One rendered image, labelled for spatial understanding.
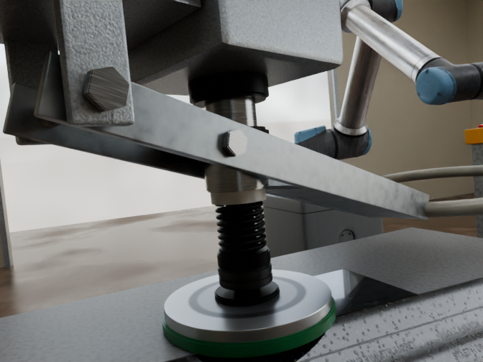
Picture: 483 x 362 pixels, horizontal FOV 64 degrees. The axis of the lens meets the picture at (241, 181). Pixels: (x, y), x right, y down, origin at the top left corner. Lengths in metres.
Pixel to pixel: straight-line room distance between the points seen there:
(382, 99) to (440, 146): 1.54
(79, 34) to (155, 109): 0.09
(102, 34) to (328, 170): 0.33
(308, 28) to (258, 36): 0.08
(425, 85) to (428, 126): 6.77
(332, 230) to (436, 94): 0.78
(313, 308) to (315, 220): 1.14
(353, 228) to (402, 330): 1.18
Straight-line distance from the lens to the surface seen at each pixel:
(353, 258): 0.75
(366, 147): 1.85
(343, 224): 1.67
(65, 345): 0.54
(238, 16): 0.38
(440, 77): 1.05
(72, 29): 0.32
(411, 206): 0.75
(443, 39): 8.43
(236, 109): 0.46
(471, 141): 2.39
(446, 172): 1.25
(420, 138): 7.70
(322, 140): 1.75
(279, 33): 0.41
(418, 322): 0.56
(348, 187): 0.57
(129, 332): 0.53
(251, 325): 0.43
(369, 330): 0.52
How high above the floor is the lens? 1.02
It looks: 3 degrees down
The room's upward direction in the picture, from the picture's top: 5 degrees counter-clockwise
